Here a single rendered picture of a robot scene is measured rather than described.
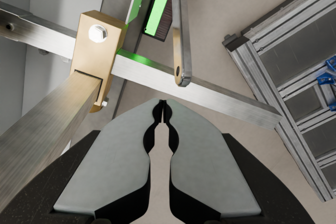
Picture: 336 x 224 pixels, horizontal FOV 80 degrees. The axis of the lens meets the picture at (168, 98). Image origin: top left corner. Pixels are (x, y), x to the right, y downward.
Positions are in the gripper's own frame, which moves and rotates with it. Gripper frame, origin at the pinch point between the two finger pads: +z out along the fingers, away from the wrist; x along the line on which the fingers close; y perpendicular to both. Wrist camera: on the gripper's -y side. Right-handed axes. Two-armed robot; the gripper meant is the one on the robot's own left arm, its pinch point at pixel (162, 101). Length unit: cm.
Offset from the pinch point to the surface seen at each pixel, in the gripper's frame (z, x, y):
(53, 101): 6.0, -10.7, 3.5
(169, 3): 27.1, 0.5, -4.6
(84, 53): 13.8, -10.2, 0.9
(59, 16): 35.3, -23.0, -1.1
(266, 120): 14.8, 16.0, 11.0
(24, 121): 2.2, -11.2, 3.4
